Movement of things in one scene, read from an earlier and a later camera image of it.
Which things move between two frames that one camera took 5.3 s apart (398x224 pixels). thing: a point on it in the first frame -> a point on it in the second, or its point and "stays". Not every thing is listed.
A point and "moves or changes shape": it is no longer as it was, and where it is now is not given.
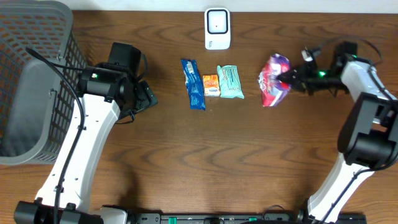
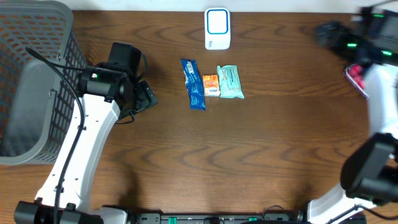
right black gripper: x=300 y=79 -> x=325 y=34
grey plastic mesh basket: x=37 y=97 stays
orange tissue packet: x=211 y=86 stays
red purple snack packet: x=274 y=91 moves or changes shape
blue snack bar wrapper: x=195 y=86 stays
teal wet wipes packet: x=230 y=84 stays
